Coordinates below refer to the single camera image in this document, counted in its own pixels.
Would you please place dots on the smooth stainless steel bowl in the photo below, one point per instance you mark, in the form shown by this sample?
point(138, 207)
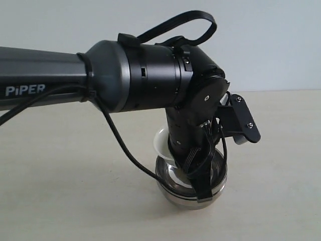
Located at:
point(183, 187)

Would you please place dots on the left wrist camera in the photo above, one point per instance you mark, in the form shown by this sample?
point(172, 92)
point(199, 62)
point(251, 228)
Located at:
point(237, 122)

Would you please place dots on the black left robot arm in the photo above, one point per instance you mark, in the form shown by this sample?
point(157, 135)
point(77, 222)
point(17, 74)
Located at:
point(120, 77)

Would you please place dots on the dimpled stainless steel bowl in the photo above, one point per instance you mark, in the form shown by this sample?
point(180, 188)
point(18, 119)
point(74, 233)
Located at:
point(218, 169)

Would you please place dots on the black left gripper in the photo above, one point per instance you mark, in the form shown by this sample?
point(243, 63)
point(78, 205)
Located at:
point(199, 167)

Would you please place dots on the white ceramic bowl black patch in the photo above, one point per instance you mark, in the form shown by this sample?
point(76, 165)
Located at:
point(160, 145)

